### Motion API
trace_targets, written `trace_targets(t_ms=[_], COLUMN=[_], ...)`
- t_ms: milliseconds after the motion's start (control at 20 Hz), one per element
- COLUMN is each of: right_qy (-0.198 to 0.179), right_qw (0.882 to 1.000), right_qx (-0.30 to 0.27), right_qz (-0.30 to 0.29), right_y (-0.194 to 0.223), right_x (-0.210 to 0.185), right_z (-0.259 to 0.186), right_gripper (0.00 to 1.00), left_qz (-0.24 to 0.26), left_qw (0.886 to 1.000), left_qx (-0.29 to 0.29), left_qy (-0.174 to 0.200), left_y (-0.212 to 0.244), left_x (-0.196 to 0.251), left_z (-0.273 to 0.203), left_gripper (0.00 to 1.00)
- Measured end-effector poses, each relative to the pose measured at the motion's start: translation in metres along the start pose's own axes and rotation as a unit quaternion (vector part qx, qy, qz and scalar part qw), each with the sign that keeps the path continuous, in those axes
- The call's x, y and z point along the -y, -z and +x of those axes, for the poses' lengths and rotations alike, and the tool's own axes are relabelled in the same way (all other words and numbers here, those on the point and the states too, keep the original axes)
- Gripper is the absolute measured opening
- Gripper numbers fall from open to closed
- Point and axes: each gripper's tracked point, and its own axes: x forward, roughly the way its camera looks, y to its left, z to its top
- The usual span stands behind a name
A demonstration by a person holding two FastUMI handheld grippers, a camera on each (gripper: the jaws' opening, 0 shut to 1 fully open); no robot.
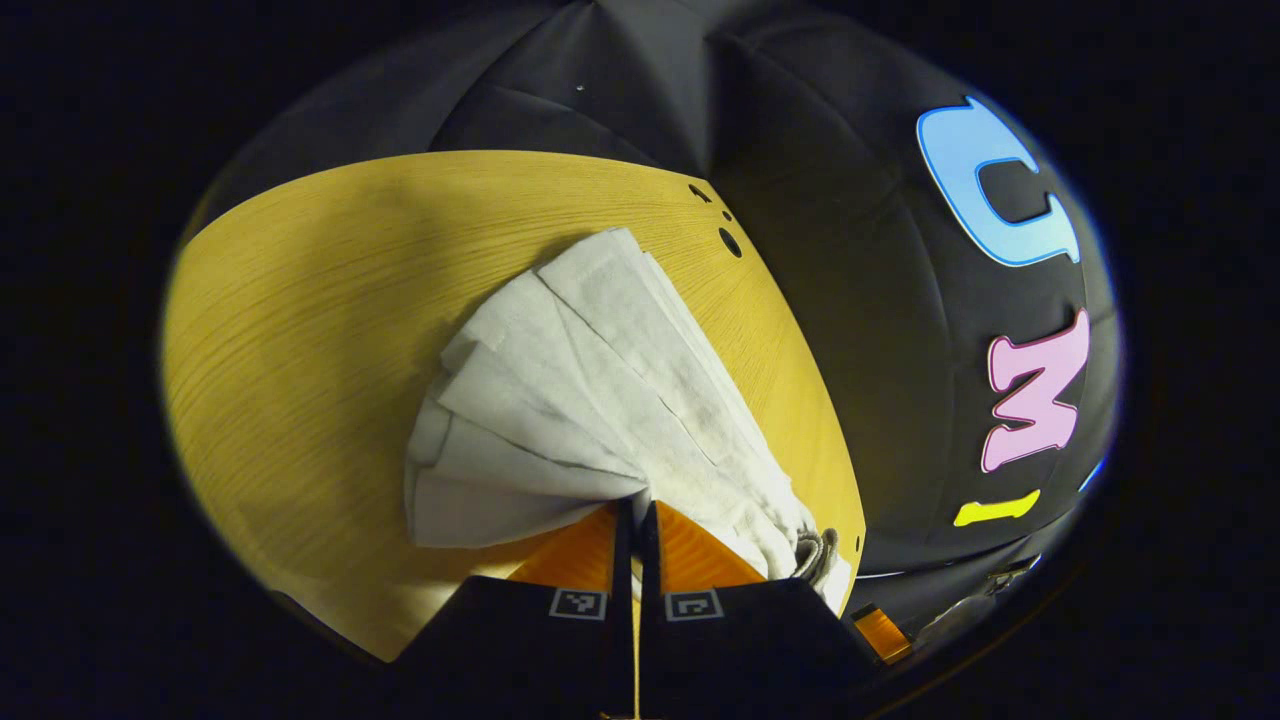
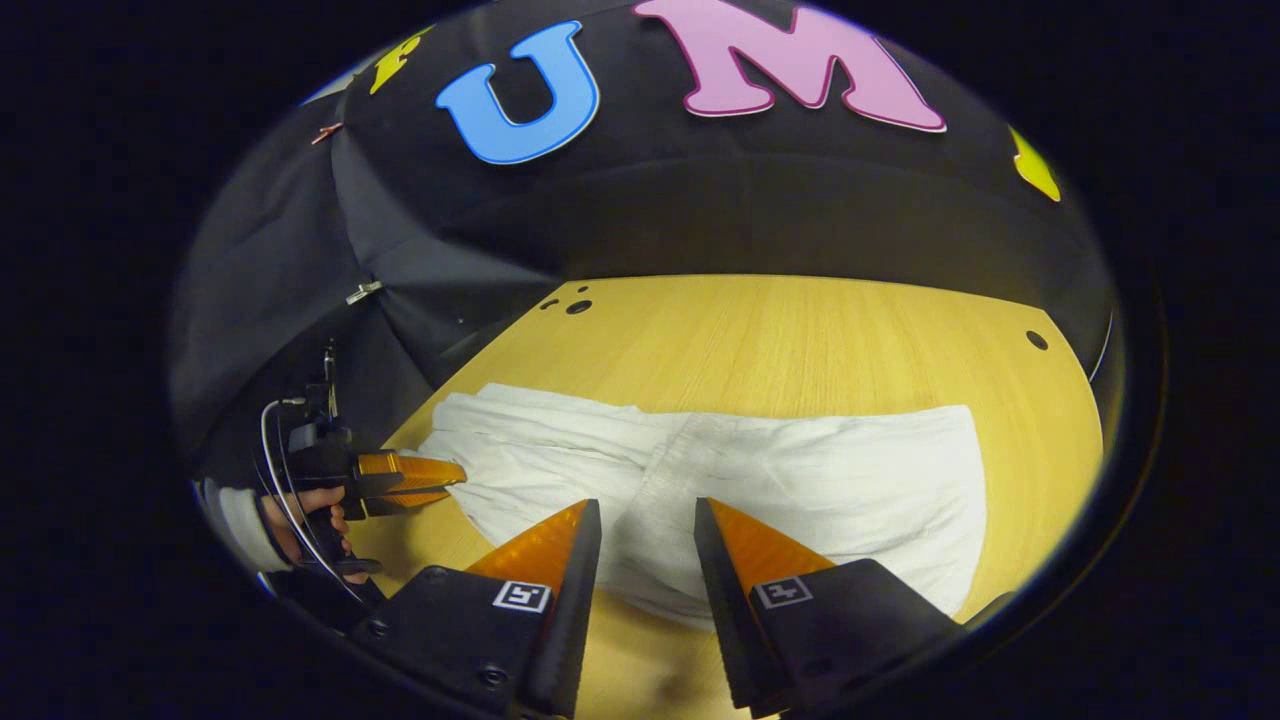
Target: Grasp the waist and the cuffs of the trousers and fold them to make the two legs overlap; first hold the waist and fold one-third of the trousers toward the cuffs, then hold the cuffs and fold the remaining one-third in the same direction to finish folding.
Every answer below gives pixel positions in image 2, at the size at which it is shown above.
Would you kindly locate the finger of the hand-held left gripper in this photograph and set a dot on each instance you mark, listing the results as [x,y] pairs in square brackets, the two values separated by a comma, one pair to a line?
[410,498]
[415,468]

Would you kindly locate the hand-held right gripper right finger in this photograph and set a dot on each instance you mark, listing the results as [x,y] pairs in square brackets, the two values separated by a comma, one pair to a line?
[725,610]

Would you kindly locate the red clip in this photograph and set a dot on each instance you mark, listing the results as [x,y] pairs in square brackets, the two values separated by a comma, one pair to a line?
[326,132]

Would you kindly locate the white clip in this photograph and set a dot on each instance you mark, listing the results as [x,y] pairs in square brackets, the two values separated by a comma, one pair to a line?
[363,291]

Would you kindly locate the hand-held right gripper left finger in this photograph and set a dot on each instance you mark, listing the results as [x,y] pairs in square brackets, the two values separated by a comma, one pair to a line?
[570,600]

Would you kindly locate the white jeans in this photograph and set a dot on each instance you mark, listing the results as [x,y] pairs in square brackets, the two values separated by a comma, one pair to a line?
[820,480]

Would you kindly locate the black backdrop cloth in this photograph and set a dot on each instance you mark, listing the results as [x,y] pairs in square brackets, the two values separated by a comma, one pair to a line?
[640,210]

